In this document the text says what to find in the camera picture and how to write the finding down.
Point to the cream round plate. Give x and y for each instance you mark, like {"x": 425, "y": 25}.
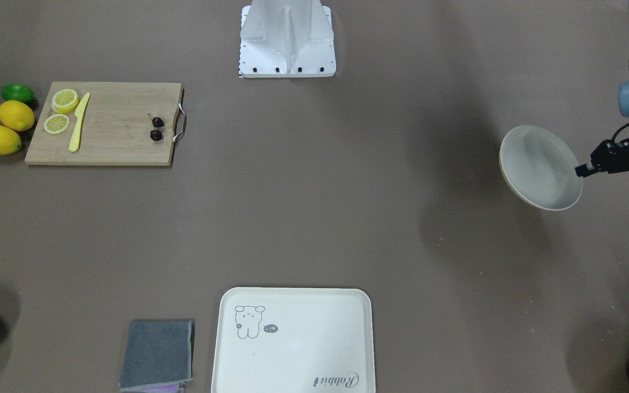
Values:
{"x": 540, "y": 168}

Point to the cream rabbit tray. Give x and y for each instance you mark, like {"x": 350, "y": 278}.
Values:
{"x": 294, "y": 340}

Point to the grey folded cloth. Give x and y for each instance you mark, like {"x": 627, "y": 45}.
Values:
{"x": 158, "y": 356}

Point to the yellow plastic knife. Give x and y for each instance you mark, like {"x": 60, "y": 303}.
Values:
{"x": 79, "y": 113}

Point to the bamboo cutting board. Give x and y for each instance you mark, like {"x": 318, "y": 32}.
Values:
{"x": 116, "y": 128}

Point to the lemon slice near lime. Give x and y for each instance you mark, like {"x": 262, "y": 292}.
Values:
{"x": 64, "y": 101}

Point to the lemon slice near lemons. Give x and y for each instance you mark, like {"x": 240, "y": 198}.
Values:
{"x": 57, "y": 123}

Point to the yellow lemon near lime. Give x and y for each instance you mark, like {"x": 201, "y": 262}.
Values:
{"x": 16, "y": 115}

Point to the green lime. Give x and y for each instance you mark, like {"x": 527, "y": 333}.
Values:
{"x": 21, "y": 93}

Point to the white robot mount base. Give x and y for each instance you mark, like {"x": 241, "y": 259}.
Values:
{"x": 286, "y": 39}

